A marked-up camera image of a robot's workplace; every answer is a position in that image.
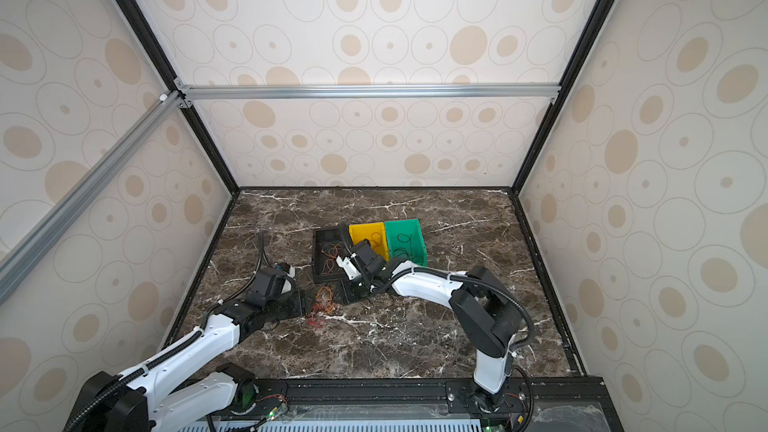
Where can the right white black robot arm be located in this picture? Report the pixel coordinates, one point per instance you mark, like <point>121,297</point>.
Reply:
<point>493,320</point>

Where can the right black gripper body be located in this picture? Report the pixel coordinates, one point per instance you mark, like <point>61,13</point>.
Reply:
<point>361,287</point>

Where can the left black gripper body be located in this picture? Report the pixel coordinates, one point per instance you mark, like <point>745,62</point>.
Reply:
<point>286,307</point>

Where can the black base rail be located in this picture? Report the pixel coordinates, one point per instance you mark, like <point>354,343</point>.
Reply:
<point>535,404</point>

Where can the horizontal aluminium rail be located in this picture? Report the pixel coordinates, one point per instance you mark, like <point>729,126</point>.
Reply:
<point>388,91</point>

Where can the yellow plastic bin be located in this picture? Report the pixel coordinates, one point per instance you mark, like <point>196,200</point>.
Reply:
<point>374,233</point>

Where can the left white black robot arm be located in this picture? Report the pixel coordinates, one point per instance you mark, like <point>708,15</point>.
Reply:
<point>148,396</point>

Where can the left diagonal aluminium rail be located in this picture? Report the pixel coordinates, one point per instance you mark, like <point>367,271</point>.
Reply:
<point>22,260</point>

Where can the green plastic bin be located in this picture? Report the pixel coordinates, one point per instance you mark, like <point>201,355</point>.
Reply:
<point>405,240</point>

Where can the black plastic bin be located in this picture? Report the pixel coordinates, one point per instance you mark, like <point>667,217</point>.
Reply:
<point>328,243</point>

